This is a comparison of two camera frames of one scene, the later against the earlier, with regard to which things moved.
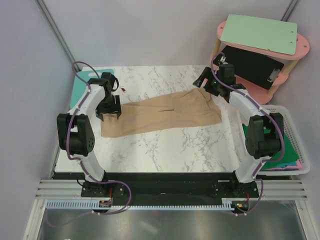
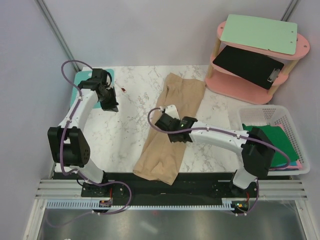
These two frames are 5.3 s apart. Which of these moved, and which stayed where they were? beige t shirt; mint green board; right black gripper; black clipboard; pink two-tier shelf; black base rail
Moved: right black gripper; beige t shirt
Stayed: pink two-tier shelf; black base rail; mint green board; black clipboard
